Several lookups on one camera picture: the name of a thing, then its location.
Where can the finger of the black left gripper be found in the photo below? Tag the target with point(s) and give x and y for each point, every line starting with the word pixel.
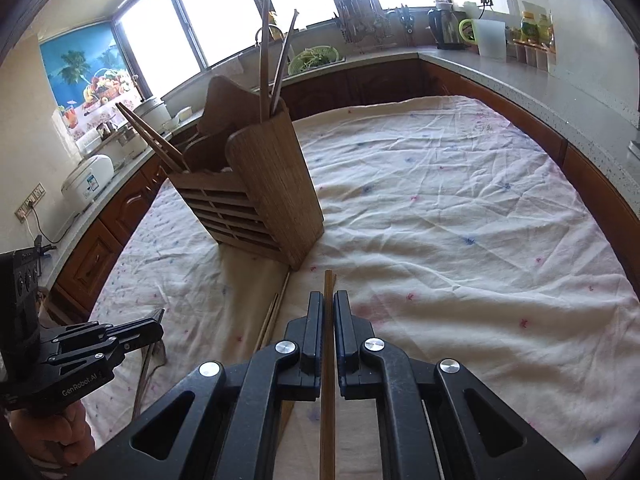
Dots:
pixel 140 333

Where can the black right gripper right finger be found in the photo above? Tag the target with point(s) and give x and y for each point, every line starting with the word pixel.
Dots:
pixel 437 421

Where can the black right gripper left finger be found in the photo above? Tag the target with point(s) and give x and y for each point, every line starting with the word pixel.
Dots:
pixel 219 422

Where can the person's left hand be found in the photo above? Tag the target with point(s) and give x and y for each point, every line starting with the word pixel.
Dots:
pixel 70 430

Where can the white rice cooker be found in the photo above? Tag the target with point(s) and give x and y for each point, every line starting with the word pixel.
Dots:
pixel 87 181

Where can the white floral tablecloth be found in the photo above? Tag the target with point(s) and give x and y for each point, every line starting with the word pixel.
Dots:
pixel 454 234

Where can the wooden utensil holder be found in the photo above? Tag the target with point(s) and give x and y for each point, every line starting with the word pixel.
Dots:
pixel 246 178

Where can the tropical fruit poster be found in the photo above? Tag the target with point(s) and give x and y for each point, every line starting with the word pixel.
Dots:
pixel 88 75

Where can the green colander with vegetables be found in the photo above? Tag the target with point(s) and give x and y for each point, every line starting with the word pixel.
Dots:
pixel 312 58

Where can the knife rack on counter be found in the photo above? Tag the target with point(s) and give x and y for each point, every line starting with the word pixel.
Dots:
pixel 360 19

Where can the spice jar rack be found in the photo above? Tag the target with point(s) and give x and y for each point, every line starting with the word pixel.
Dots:
pixel 534 40

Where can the black electric kettle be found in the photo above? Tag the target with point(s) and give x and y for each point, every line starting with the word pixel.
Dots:
pixel 444 25

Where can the white pitcher green handle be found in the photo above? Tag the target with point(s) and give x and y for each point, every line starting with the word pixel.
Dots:
pixel 487 35

